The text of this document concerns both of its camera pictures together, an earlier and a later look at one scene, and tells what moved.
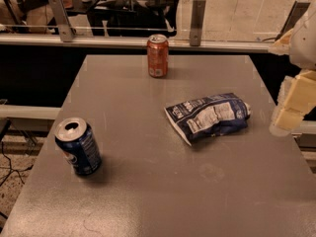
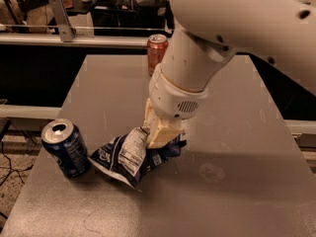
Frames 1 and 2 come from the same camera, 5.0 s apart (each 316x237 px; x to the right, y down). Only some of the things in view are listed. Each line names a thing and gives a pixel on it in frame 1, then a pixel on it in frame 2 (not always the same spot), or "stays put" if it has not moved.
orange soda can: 157,50 stays put
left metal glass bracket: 67,33 stays put
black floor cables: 10,168 stays put
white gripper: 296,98 → 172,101
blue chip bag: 208,116 → 127,156
